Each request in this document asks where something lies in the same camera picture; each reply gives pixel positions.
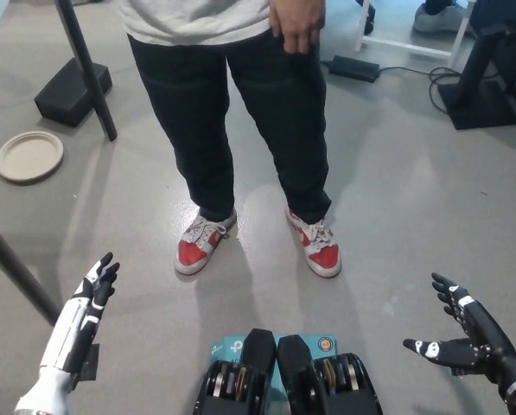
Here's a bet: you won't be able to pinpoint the thick black table leg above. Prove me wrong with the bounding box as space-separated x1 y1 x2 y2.
0 209 62 326

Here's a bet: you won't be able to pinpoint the grey sneaker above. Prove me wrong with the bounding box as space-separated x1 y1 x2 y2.
412 3 477 35

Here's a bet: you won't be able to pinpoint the person left hand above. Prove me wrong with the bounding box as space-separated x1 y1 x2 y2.
268 0 327 55

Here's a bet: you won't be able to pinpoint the thin black slanted pole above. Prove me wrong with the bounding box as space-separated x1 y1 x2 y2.
54 0 118 142

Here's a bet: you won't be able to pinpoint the red white sneaker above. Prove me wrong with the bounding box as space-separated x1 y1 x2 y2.
285 207 342 278
174 207 238 277

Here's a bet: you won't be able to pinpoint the grey person shirt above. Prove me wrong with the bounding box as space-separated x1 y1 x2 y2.
119 0 284 47

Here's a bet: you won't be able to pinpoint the red white right sneaker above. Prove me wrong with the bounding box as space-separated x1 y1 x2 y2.
174 207 238 277

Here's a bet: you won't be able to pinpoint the black person trousers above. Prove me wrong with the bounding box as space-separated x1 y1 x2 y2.
127 29 333 224

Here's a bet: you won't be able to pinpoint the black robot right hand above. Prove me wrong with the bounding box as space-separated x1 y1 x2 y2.
403 271 516 386

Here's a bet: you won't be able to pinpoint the black box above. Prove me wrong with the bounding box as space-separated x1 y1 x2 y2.
34 57 113 128

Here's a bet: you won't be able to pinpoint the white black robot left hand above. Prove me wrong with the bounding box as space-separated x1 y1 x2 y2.
39 252 121 375

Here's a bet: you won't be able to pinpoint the red white left sneaker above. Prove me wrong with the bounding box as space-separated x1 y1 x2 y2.
285 207 342 278

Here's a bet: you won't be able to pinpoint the white desk frame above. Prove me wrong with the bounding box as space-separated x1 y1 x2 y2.
354 0 477 68

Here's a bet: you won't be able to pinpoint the black monitor stand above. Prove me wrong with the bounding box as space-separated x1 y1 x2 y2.
437 25 516 131

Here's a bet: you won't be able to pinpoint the teal router carton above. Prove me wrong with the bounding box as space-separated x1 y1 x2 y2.
208 333 340 398

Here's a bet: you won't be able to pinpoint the black power adapter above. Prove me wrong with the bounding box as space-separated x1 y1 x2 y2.
328 54 380 83

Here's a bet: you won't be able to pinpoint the black floor tape patch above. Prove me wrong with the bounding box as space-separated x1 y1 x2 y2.
73 343 99 382

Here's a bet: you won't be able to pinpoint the beige paper plate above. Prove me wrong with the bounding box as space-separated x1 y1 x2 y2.
0 131 65 185

